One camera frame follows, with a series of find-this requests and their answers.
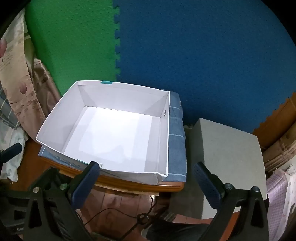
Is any beige floral blanket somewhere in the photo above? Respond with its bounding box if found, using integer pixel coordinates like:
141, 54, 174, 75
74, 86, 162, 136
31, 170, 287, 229
0, 9, 62, 139

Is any pink patterned cloth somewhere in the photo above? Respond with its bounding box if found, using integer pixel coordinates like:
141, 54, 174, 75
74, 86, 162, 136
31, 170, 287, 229
266, 164, 296, 241

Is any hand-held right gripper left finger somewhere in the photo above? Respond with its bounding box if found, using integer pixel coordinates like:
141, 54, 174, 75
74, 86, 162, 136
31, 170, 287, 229
23, 161, 100, 241

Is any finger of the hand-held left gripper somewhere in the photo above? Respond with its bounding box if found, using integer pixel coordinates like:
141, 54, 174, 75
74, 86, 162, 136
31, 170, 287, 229
0, 142, 23, 164

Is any dark plaid blanket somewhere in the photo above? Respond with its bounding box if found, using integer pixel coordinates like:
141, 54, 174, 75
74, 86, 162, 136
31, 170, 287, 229
0, 88, 21, 130

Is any brown wooden panel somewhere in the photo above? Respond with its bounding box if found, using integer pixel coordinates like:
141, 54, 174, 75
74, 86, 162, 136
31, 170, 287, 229
252, 91, 296, 149

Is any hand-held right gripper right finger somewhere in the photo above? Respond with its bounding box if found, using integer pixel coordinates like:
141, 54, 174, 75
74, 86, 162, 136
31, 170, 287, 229
192, 161, 270, 241

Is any black cable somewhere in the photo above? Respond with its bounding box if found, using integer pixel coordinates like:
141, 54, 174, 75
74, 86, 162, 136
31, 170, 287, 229
83, 195, 162, 230

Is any blue foam mat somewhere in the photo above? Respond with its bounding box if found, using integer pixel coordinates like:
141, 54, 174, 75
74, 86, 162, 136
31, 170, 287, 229
112, 0, 296, 135

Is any white XINCCI paper bag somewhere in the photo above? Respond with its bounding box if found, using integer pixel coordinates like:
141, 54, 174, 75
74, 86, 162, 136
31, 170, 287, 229
35, 80, 171, 186

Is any blue plaid cloth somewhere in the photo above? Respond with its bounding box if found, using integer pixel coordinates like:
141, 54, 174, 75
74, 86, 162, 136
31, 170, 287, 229
38, 91, 187, 183

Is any wooden nightstand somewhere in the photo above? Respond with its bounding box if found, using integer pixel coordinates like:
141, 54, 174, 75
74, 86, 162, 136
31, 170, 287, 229
39, 148, 185, 194

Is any white floral cloth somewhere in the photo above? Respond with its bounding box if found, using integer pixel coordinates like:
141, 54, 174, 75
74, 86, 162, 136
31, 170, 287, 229
0, 120, 29, 182

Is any green foam mat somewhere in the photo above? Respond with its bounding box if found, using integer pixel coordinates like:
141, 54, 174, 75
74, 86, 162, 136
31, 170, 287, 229
24, 0, 122, 96

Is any tan cardboard stack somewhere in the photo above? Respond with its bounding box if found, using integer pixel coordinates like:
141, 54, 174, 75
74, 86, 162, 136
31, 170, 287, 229
261, 130, 296, 179

